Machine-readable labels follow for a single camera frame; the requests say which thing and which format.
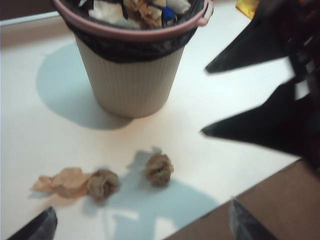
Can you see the yellow cloth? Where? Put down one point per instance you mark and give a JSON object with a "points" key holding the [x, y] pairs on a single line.
{"points": [[246, 7]]}

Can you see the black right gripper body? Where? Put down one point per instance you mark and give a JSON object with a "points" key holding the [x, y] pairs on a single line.
{"points": [[305, 37]]}

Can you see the white ribbed trash can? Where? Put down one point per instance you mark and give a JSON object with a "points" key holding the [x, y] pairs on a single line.
{"points": [[130, 85]]}

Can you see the brown paper scrap inside can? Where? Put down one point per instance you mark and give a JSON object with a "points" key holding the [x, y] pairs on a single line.
{"points": [[145, 12]]}

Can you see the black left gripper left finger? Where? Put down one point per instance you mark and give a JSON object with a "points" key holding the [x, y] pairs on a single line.
{"points": [[40, 228]]}

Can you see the black plastic trash bag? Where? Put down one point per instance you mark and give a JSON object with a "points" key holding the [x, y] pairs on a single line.
{"points": [[130, 53]]}

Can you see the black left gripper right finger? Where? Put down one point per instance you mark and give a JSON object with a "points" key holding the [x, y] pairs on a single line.
{"points": [[243, 227]]}

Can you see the flattish brown paper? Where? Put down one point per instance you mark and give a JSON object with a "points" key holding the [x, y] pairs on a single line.
{"points": [[65, 182]]}

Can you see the white paper inside can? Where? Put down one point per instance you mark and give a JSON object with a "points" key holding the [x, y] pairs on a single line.
{"points": [[107, 12]]}

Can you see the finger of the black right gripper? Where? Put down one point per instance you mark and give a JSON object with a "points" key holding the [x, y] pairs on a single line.
{"points": [[270, 125], [262, 40]]}

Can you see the small brown paper ball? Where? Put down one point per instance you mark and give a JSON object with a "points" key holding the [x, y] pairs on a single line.
{"points": [[102, 185]]}

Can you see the grey desk partition panel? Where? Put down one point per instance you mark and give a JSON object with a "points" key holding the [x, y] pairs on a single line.
{"points": [[25, 6]]}

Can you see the blue item inside can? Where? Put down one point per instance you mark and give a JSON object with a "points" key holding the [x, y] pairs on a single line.
{"points": [[168, 15]]}

